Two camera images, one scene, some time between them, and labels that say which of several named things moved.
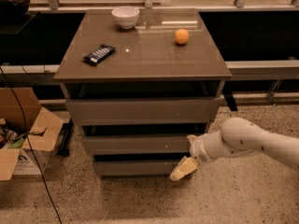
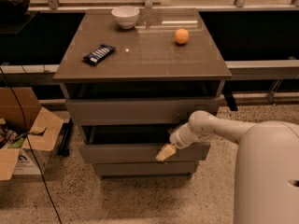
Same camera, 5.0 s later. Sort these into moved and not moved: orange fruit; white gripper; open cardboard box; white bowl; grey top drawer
Moved: white gripper
Not moved: open cardboard box; orange fruit; white bowl; grey top drawer
